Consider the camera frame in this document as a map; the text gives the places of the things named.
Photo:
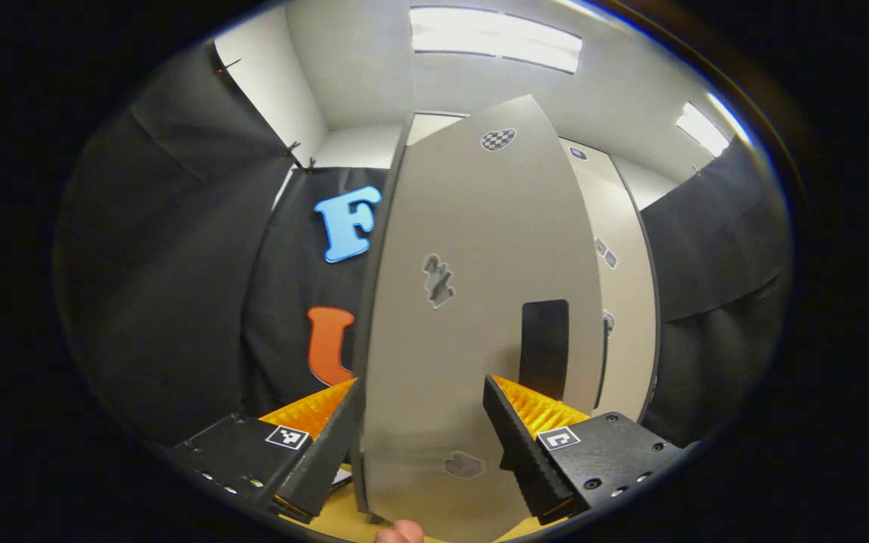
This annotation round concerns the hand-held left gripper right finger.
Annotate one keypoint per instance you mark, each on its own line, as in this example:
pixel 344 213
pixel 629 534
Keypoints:
pixel 525 452

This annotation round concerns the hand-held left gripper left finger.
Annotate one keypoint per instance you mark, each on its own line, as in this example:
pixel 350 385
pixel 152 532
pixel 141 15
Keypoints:
pixel 329 452

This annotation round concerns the grey cabinet door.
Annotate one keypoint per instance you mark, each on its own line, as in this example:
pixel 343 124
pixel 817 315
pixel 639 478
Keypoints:
pixel 480 226
pixel 631 226

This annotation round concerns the grey shoe cabinet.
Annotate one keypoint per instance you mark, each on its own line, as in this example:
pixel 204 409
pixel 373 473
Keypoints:
pixel 434 128

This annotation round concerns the black backdrop cloth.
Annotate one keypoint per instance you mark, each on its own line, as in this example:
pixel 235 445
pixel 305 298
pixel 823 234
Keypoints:
pixel 163 264

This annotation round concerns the small ceiling light panel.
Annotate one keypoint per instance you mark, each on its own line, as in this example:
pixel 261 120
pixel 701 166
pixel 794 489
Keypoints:
pixel 702 130

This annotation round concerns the large ceiling light panel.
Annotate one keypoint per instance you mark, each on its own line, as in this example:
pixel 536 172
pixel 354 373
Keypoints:
pixel 495 38

